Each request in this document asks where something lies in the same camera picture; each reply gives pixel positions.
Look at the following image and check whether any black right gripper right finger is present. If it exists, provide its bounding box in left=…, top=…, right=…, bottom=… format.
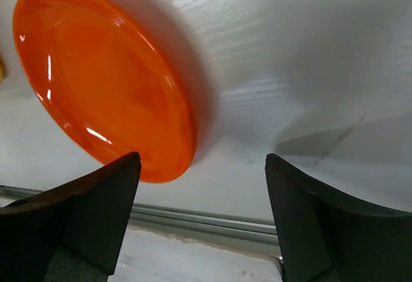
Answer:
left=265, top=154, right=411, bottom=281

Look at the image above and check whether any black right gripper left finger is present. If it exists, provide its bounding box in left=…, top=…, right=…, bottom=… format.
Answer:
left=1, top=152, right=141, bottom=281

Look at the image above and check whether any orange plate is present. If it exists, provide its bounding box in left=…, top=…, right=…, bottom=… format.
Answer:
left=12, top=0, right=198, bottom=183

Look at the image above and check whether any yellow plastic bin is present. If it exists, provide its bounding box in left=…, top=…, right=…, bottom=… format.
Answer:
left=0, top=55, right=6, bottom=84

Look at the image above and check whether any aluminium rail front edge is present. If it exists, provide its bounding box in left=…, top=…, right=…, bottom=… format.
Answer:
left=0, top=185, right=284, bottom=257

